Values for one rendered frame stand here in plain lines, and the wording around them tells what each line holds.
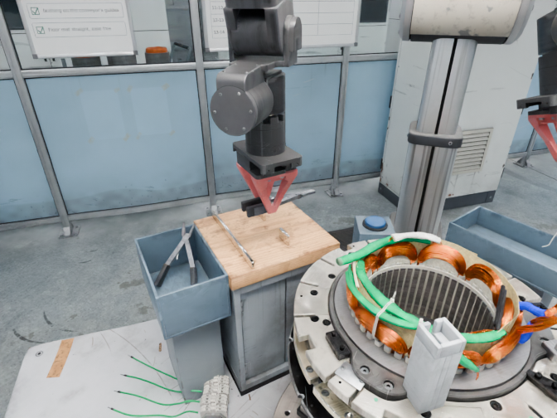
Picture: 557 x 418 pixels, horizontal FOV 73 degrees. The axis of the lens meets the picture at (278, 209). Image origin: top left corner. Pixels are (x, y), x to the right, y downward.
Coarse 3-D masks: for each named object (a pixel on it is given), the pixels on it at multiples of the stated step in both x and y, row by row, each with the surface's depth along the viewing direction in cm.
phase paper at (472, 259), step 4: (472, 256) 48; (476, 256) 48; (468, 260) 49; (472, 260) 48; (476, 260) 48; (480, 260) 47; (484, 260) 47; (468, 264) 49; (472, 264) 48; (484, 264) 47; (488, 264) 47; (492, 268) 46; (496, 272) 45; (500, 272) 45; (500, 276) 45; (504, 276) 44; (504, 280) 44; (504, 284) 44; (508, 284) 43; (508, 288) 43; (512, 288) 42; (508, 292) 43; (512, 292) 42; (508, 296) 43; (512, 296) 42
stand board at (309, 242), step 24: (240, 216) 72; (288, 216) 72; (216, 240) 65; (240, 240) 65; (264, 240) 65; (312, 240) 65; (336, 240) 65; (240, 264) 59; (264, 264) 59; (288, 264) 60
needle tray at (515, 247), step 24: (480, 216) 76; (504, 216) 72; (456, 240) 70; (480, 240) 66; (504, 240) 72; (528, 240) 70; (504, 264) 64; (528, 264) 61; (552, 264) 66; (552, 288) 59
